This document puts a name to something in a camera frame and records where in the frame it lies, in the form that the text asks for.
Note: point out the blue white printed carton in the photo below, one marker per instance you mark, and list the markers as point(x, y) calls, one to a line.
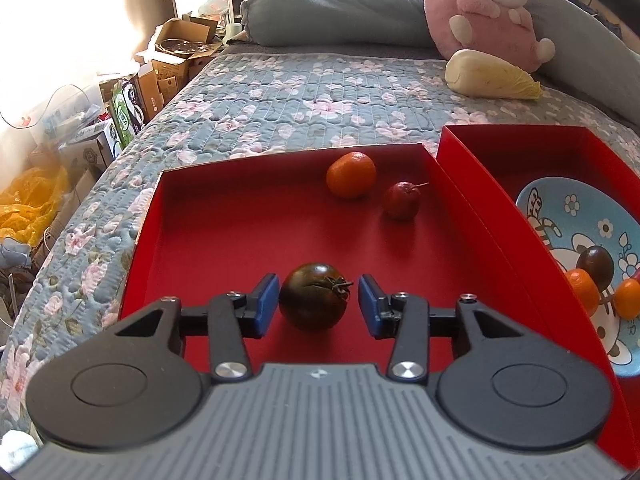
point(90, 150)

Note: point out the orange tomato on plate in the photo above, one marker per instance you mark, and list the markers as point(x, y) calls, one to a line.
point(585, 289)

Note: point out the grey-blue rolled duvet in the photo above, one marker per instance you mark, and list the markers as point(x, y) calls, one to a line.
point(590, 61)

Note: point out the open cardboard box with pan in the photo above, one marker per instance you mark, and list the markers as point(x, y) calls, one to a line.
point(189, 38)

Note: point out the small orange fruit on plate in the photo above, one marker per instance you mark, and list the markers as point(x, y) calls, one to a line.
point(626, 299)

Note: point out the pink plush rabbit toy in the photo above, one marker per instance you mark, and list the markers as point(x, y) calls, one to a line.
point(502, 28)

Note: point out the small red apple fruit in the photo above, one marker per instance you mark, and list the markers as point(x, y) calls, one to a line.
point(402, 200)

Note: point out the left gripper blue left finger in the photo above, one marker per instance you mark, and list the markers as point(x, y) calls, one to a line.
point(262, 302)

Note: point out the red box tray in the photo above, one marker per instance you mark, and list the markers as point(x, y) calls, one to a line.
point(220, 227)
point(490, 165)

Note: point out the orange mandarin in left tray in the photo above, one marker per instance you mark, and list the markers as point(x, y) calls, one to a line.
point(351, 176)

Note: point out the dark brown tomato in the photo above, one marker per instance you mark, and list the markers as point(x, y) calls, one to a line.
point(314, 297)

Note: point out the yellow plastic bag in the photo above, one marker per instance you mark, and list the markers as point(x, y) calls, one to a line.
point(31, 202)

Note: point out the floral quilted bed cover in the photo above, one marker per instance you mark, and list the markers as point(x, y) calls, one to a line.
point(244, 105)

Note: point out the plush napa cabbage toy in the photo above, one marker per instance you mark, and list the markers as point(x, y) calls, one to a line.
point(481, 75)

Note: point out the red box right tray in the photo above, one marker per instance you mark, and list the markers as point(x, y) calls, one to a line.
point(490, 165)

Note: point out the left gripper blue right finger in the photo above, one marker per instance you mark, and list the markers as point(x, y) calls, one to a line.
point(377, 308)

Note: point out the green white carton box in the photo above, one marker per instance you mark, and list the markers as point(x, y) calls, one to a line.
point(126, 110)

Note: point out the red box left tray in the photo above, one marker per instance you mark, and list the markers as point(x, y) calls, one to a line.
point(220, 227)

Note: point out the blue cartoon plate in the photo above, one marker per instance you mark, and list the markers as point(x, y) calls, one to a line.
point(595, 241)

